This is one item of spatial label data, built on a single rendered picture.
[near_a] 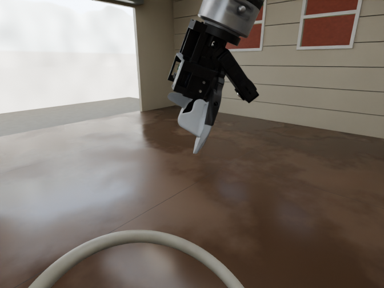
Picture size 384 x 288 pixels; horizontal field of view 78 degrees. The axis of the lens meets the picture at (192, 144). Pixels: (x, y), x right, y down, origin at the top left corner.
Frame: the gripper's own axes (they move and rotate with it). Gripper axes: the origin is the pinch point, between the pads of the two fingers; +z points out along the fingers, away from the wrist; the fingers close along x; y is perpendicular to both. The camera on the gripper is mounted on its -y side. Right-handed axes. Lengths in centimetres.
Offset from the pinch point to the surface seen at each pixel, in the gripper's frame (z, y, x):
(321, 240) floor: 104, -200, -76
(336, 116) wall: 26, -497, -394
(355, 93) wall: -37, -491, -384
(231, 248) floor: 136, -118, -86
